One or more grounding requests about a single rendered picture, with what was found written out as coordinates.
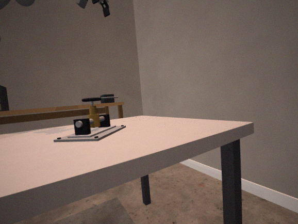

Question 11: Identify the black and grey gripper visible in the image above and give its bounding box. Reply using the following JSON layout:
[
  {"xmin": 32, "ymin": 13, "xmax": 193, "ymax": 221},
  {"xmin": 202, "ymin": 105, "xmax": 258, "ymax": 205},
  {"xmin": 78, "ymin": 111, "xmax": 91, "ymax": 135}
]
[{"xmin": 92, "ymin": 0, "xmax": 110, "ymax": 17}]

